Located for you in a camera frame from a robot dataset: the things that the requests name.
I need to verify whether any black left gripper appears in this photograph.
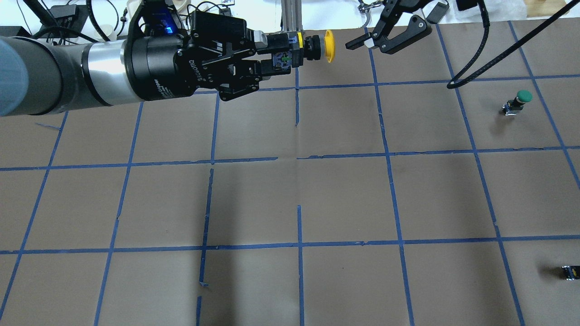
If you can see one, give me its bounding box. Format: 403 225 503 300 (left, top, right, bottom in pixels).
125 12 302 101

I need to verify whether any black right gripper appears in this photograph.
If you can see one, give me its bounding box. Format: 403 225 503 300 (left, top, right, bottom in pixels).
345 0 433 54

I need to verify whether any yellow push button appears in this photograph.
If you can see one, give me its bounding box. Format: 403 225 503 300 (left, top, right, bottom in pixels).
272 30 336 73

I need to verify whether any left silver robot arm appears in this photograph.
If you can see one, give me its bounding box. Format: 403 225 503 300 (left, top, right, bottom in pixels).
1 5 306 117

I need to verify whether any green push button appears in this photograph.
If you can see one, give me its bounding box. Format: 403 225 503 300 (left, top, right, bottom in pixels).
502 90 533 117

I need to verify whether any black power adapter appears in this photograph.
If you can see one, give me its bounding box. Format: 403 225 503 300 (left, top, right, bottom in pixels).
426 0 450 24

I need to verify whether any wooden cutting board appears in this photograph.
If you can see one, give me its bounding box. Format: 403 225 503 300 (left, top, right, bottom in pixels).
524 0 567 18

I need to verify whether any aluminium frame post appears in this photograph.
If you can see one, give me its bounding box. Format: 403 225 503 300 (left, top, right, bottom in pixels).
281 0 304 32

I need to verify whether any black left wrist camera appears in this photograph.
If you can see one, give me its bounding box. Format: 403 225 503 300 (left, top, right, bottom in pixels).
127 0 187 40

